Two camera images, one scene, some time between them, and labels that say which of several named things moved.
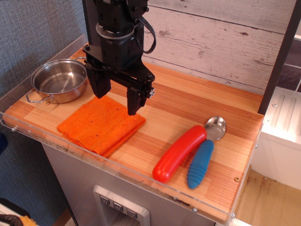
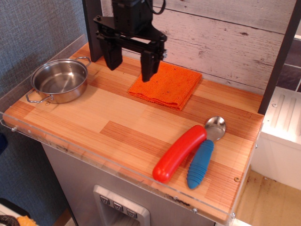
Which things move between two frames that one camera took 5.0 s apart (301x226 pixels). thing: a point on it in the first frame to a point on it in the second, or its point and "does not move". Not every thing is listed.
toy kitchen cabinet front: (95, 196) does not move
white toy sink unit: (278, 153) does not move
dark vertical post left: (90, 8) does not move
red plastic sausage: (178, 152) does not move
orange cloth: (100, 125) to (171, 84)
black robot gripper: (121, 60) to (131, 26)
